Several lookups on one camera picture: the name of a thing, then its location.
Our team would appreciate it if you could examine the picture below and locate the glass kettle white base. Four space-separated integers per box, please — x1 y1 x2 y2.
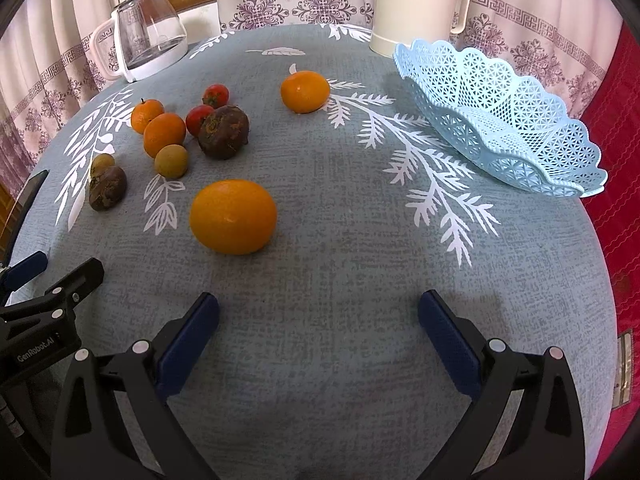
90 0 190 83

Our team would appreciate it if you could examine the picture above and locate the small yellow-green plum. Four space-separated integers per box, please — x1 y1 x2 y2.
90 153 117 177

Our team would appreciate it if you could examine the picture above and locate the cream thermos jug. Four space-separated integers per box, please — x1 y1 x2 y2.
369 0 472 58

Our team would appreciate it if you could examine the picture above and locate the small tangerine with stem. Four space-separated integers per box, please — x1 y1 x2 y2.
131 98 166 134

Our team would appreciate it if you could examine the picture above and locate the large dark beetroot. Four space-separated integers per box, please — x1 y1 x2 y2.
197 105 250 161

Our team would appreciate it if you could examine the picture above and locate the grey-blue leaf print tablecloth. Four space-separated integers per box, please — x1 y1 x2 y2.
5 22 618 480

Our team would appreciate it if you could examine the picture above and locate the small dark beetroot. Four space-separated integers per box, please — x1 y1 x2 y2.
89 165 128 212

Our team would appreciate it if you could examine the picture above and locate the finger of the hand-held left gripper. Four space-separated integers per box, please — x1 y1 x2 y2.
0 251 49 306
0 258 105 330

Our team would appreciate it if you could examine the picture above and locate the red quilted cloth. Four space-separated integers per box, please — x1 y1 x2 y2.
577 22 640 411

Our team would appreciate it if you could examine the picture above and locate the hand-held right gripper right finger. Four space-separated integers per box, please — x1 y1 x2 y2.
418 290 593 480

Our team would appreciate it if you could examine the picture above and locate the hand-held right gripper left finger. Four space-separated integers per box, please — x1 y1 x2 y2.
50 291 221 480

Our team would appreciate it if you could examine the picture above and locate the red tomato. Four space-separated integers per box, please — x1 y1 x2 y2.
202 83 231 109
185 104 216 137

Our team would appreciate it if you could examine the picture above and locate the large orange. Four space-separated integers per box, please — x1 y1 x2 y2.
189 179 278 256

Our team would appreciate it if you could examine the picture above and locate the brown wooden door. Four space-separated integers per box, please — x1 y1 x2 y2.
0 180 23 266

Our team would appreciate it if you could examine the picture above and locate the black phone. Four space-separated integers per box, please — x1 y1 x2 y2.
9 169 50 226

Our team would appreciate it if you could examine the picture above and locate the light blue lattice basket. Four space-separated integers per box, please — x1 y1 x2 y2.
392 38 609 198

